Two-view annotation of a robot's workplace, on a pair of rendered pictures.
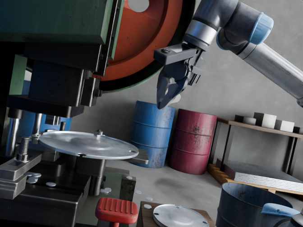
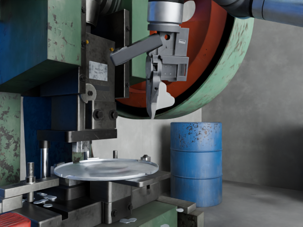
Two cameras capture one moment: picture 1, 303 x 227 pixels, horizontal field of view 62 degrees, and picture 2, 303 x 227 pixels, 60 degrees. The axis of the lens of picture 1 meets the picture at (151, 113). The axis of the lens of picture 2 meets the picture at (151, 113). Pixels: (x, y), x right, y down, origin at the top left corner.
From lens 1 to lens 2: 50 cm
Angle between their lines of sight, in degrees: 42
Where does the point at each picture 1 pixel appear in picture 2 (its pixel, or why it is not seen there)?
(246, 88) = not seen: outside the picture
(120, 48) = not seen: hidden behind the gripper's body
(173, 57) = (122, 54)
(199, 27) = (149, 8)
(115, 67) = (170, 86)
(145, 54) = (197, 62)
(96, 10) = (43, 38)
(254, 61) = (276, 14)
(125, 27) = not seen: hidden behind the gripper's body
